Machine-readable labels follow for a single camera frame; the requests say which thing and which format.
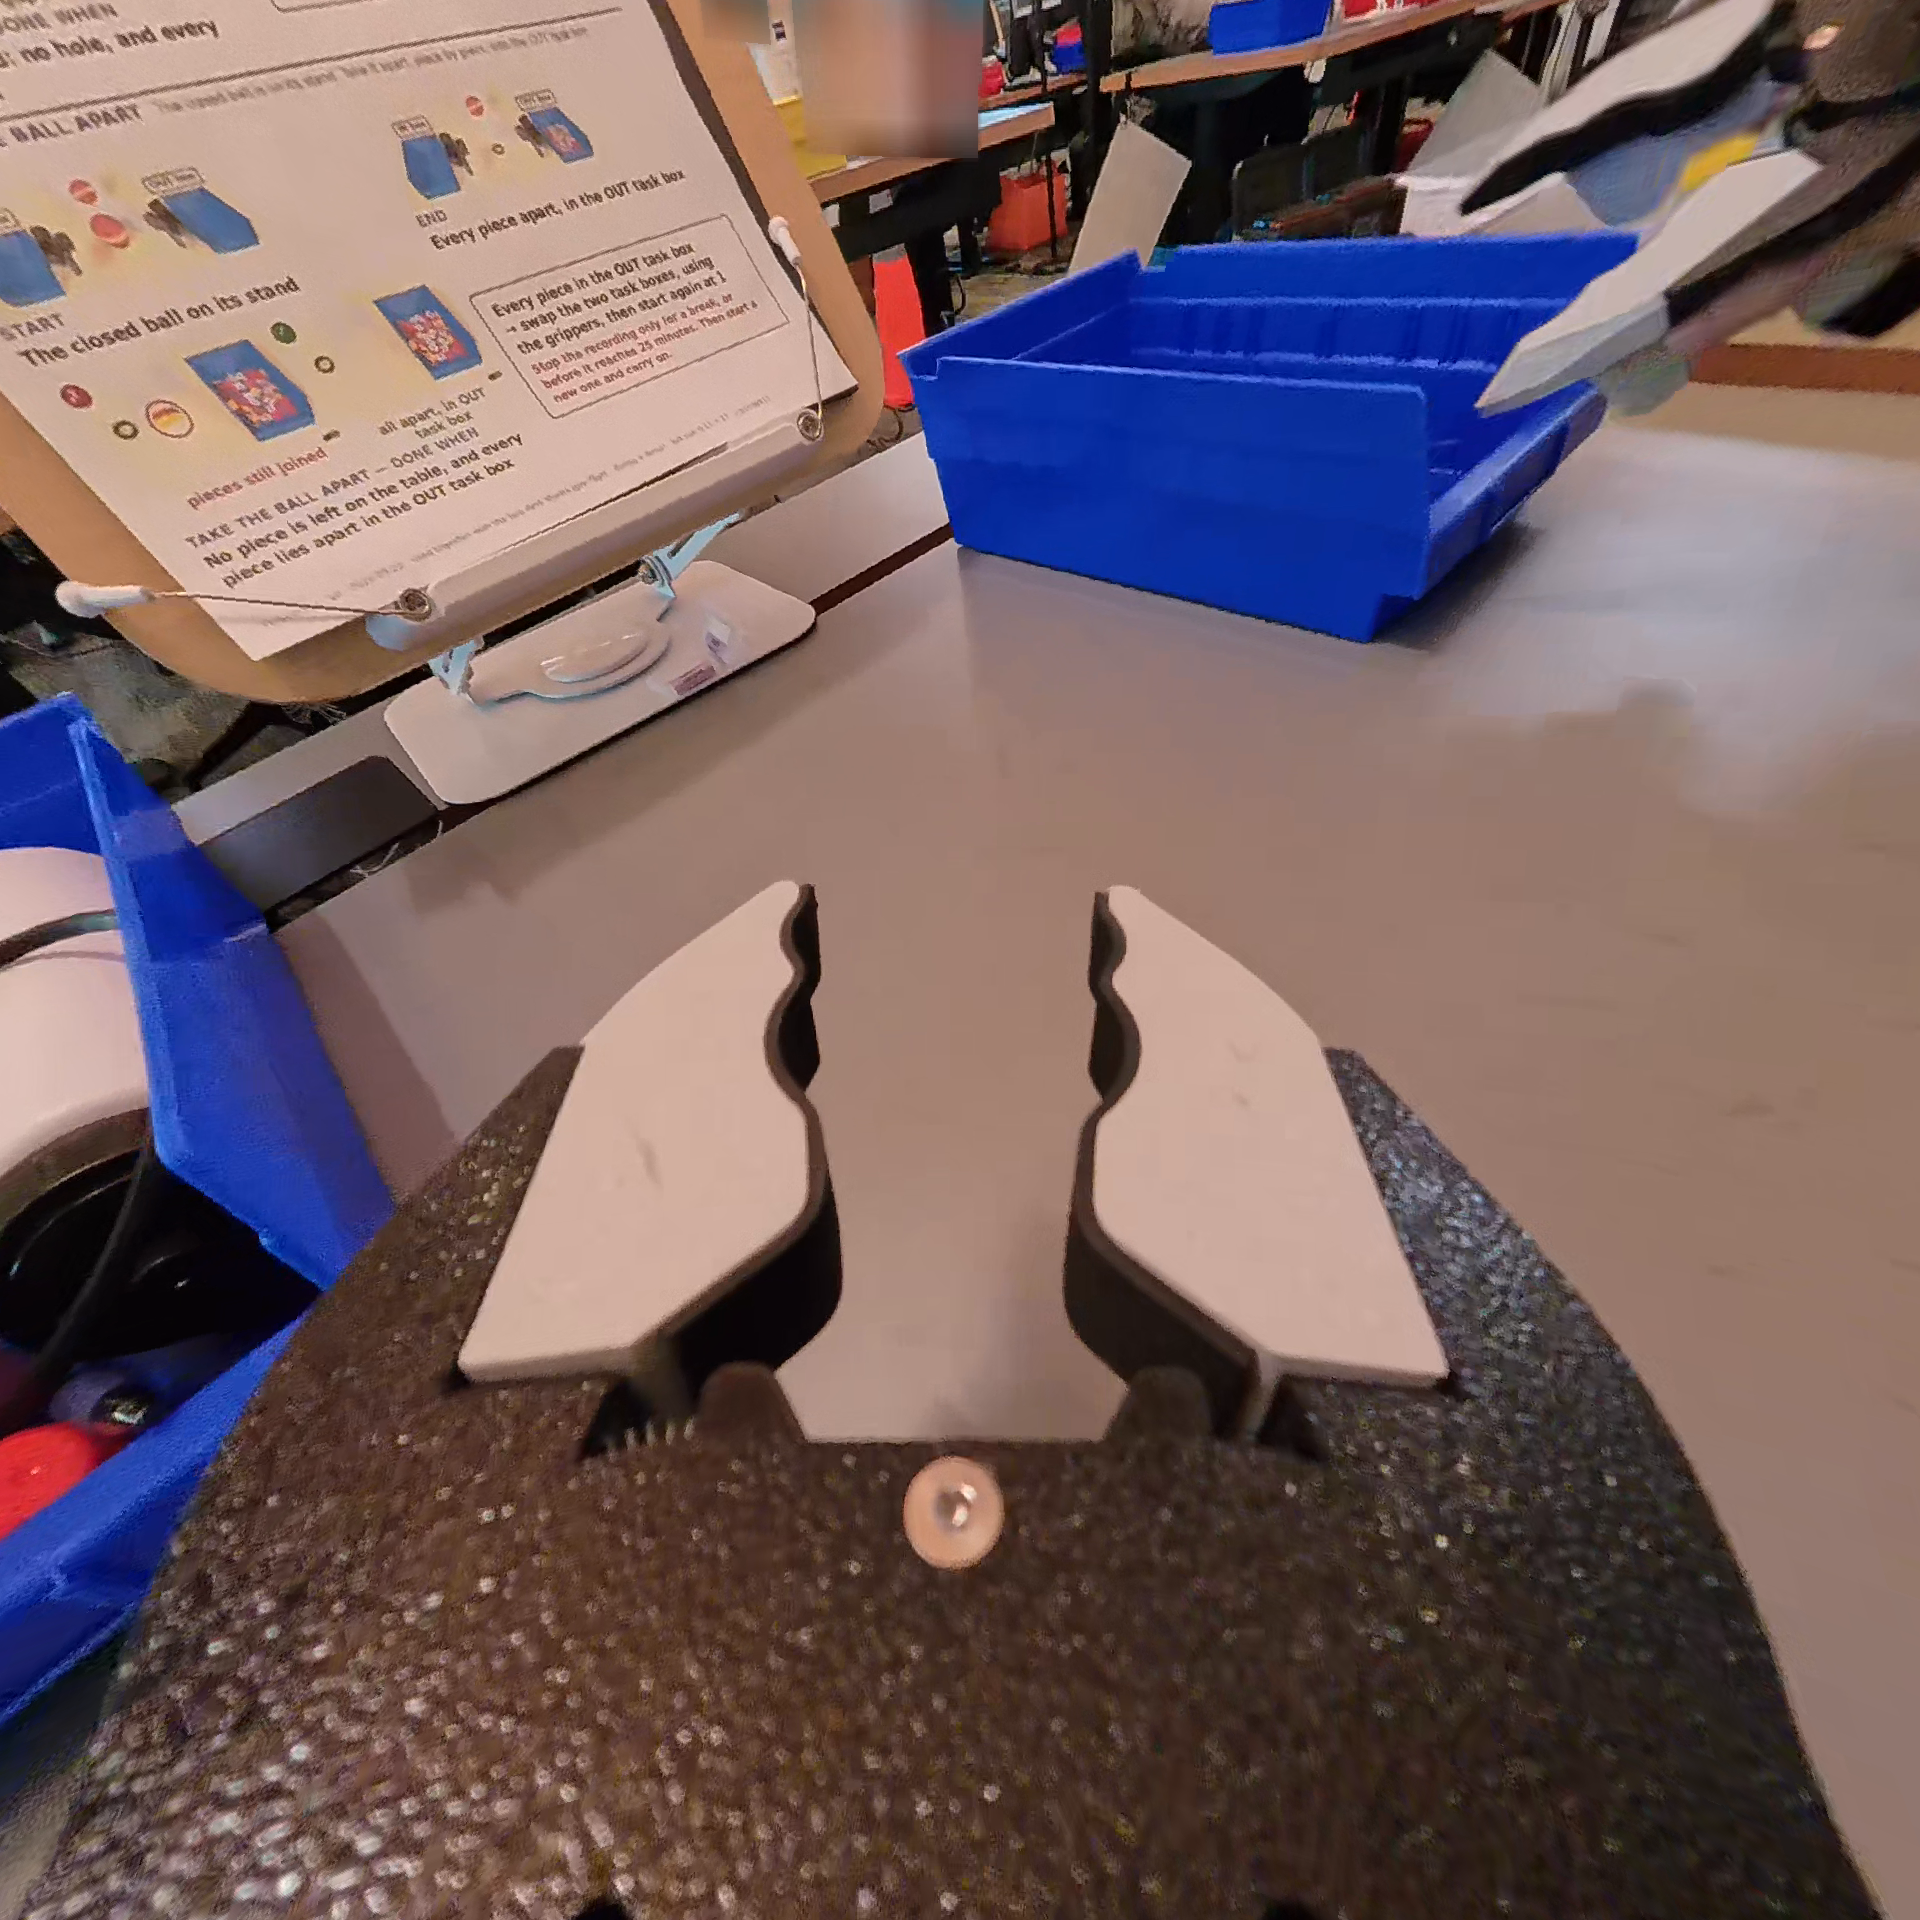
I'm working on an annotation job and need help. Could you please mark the grey card panel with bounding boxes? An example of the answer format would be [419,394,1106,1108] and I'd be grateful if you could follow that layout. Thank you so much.
[1409,47,1551,172]
[1072,116,1200,278]

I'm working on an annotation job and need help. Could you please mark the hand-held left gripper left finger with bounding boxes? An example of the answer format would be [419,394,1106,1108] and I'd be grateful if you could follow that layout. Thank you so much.
[453,880,844,1420]

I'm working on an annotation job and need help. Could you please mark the red plastic piece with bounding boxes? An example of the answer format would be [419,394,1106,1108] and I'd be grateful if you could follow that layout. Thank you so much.
[0,1427,137,1541]

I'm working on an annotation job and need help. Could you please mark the instruction sheet board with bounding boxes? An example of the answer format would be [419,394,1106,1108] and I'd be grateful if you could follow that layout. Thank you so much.
[0,0,890,705]

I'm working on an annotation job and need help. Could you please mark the white board stand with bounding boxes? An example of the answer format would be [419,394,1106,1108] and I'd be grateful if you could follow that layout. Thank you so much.
[382,511,822,809]

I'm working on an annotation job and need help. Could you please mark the blue divided plastic bin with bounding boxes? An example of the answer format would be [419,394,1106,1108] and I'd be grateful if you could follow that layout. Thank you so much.
[902,229,1642,646]

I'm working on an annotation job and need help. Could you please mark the white papers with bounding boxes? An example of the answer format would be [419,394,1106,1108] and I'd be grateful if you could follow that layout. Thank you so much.
[1396,163,1619,240]

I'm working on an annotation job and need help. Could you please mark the wooden top desk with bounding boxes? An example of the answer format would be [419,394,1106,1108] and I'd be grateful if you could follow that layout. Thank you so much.
[1098,0,1565,248]

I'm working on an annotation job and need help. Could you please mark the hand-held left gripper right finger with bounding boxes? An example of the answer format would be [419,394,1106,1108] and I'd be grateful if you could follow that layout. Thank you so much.
[1063,888,1450,1439]

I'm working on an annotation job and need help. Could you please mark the white cylinder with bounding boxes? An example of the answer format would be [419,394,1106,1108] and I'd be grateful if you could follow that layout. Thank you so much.
[0,845,165,1222]

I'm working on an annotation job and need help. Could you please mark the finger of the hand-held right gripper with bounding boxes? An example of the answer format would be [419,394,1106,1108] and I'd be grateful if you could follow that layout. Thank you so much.
[1460,0,1803,212]
[1479,149,1826,420]

